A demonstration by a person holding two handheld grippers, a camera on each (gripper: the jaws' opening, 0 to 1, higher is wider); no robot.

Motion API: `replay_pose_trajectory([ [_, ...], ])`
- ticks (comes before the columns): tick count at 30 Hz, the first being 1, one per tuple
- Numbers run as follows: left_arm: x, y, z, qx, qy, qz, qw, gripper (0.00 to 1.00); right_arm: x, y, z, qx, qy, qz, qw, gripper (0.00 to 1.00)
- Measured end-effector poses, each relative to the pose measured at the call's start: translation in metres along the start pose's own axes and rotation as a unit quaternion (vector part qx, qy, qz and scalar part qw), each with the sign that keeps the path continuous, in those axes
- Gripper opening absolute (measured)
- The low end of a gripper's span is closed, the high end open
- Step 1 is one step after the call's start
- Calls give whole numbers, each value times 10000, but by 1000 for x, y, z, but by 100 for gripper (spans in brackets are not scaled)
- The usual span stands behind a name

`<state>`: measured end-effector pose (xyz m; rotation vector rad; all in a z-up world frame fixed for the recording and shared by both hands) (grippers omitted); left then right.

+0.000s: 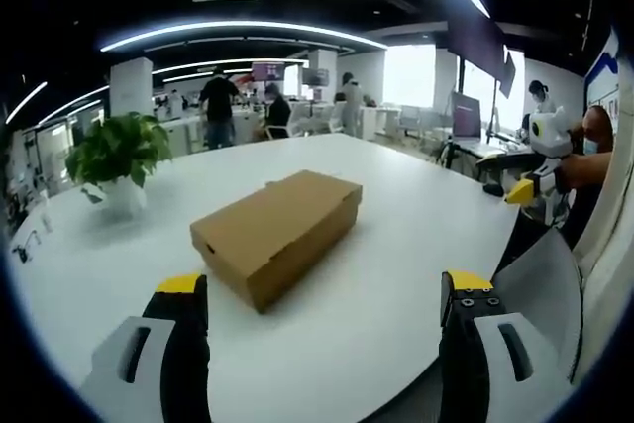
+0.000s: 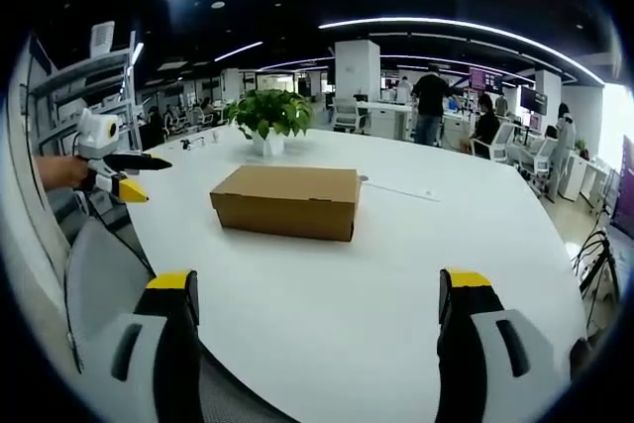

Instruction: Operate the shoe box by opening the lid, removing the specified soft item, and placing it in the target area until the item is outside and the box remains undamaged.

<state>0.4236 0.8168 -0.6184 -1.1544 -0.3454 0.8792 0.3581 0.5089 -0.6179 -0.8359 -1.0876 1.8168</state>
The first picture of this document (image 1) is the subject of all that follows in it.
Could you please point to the brown cardboard shoe box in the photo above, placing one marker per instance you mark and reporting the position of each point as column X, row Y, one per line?
column 277, row 230

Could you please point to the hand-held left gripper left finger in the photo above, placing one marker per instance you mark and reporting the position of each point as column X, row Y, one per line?
column 185, row 353

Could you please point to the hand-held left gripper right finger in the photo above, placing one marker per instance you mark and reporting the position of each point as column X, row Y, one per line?
column 463, row 358

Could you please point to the blue white wall poster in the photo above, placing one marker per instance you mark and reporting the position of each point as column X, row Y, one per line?
column 602, row 81

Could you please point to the curved ceiling light strip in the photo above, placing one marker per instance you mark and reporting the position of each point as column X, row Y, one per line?
column 238, row 27

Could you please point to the black computer mouse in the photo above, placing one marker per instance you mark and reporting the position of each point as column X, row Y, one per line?
column 493, row 189

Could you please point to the wall screen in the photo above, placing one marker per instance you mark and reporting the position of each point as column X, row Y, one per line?
column 267, row 71

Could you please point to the cream cloth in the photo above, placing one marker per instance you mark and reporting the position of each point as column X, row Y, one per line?
column 611, row 254

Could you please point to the dark computer monitor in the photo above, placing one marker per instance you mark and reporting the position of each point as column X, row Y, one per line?
column 465, row 115

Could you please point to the person's masked head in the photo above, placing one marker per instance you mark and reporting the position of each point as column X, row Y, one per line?
column 597, row 131

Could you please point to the small black clip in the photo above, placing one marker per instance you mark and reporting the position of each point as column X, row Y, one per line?
column 22, row 252

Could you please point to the green potted plant white pot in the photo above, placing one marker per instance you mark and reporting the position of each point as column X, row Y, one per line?
column 119, row 155

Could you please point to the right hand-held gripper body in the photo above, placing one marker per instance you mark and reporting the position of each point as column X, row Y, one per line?
column 549, row 132

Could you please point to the white square pillar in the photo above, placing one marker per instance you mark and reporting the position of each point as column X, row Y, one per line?
column 131, row 87

